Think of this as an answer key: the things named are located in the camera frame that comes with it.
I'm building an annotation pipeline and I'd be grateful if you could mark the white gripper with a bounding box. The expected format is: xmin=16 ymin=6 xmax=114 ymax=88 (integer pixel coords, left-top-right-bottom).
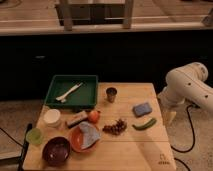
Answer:
xmin=157 ymin=92 xmax=181 ymax=125

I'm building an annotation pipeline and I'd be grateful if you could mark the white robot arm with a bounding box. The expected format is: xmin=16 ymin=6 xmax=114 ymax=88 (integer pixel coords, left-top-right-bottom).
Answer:
xmin=157 ymin=62 xmax=213 ymax=126

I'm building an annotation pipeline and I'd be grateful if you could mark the green pepper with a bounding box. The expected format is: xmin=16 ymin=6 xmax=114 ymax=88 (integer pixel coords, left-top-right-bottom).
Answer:
xmin=132 ymin=118 xmax=157 ymax=131

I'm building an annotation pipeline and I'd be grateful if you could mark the blue sponge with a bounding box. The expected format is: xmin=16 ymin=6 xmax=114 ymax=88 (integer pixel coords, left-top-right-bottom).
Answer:
xmin=133 ymin=102 xmax=152 ymax=117

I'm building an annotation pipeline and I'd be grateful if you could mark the orange fruit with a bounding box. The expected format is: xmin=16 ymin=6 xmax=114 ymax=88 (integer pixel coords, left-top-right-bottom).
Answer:
xmin=88 ymin=110 xmax=100 ymax=123

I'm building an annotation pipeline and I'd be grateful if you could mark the blue grey cloth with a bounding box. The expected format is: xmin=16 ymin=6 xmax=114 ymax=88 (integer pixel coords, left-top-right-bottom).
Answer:
xmin=79 ymin=121 xmax=101 ymax=149

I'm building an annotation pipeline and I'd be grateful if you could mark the wooden block brush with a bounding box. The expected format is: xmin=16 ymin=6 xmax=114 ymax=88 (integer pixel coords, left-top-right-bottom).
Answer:
xmin=66 ymin=111 xmax=88 ymax=128

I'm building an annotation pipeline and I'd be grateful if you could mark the orange plate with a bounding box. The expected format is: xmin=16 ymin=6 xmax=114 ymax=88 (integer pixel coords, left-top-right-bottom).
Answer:
xmin=69 ymin=126 xmax=98 ymax=153

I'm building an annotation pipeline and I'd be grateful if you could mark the green plastic tray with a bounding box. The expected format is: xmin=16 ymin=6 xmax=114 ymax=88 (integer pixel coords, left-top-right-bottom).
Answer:
xmin=45 ymin=75 xmax=98 ymax=109

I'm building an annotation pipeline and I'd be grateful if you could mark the white plastic fork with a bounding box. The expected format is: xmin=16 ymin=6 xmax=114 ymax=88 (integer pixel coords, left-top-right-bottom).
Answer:
xmin=56 ymin=82 xmax=83 ymax=103

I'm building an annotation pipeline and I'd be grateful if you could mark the white small bowl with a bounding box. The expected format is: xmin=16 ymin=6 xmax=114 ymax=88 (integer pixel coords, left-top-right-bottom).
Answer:
xmin=43 ymin=109 xmax=61 ymax=127

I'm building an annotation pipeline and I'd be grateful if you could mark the dark purple bowl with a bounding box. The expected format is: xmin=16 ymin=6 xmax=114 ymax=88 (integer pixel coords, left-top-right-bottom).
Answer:
xmin=42 ymin=137 xmax=70 ymax=167

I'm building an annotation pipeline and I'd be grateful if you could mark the green plastic cup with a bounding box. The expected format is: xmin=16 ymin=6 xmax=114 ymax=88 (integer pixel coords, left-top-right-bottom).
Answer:
xmin=26 ymin=128 xmax=43 ymax=145

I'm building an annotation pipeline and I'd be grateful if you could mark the black cable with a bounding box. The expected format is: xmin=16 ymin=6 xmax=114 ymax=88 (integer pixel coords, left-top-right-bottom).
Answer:
xmin=170 ymin=104 xmax=197 ymax=171

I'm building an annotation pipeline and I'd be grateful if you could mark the wooden chair frame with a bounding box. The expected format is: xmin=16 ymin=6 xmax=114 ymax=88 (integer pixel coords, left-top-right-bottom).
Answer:
xmin=55 ymin=0 xmax=134 ymax=31

